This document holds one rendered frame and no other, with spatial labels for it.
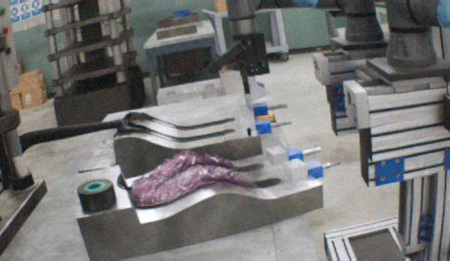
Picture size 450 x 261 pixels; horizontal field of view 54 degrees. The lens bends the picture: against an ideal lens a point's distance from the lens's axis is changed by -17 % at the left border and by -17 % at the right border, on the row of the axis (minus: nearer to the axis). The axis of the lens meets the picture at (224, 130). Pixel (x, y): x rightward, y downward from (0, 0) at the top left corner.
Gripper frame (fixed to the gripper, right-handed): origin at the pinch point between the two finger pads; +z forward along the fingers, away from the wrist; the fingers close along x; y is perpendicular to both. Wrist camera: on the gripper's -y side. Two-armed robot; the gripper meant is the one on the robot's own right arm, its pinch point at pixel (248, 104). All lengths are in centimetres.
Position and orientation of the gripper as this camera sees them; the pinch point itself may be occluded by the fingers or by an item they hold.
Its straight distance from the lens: 145.6
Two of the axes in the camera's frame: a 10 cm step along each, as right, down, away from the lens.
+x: 0.1, -2.9, 9.6
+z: 1.5, 9.5, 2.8
